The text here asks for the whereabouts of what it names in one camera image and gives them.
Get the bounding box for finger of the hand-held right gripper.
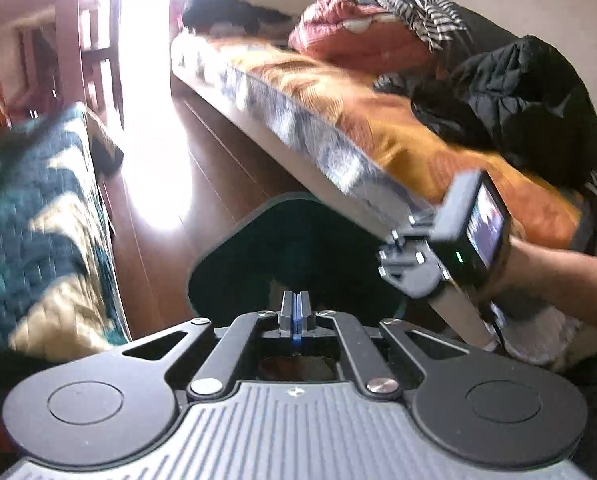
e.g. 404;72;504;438
377;211;437;282

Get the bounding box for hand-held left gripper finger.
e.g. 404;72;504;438
122;290;298;403
297;290;470;402

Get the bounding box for person's right forearm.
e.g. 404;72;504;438
493;237;597;329

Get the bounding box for orange yellow quilted bed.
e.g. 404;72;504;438
178;35;582;247

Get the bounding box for black jacket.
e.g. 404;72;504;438
373;35;597;202

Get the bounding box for white fuzzy cloth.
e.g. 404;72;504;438
497;305;575;367

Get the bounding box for blue white quilted mattress pad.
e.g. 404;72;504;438
171;35;445;222

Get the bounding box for black white leaf-print cloth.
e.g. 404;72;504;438
357;0;473;54

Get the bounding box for teal zigzag quilt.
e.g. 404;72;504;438
0;102;132;362

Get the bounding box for dark cloth pile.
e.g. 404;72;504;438
180;0;292;37

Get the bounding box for wooden chair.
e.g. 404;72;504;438
52;0;128;132

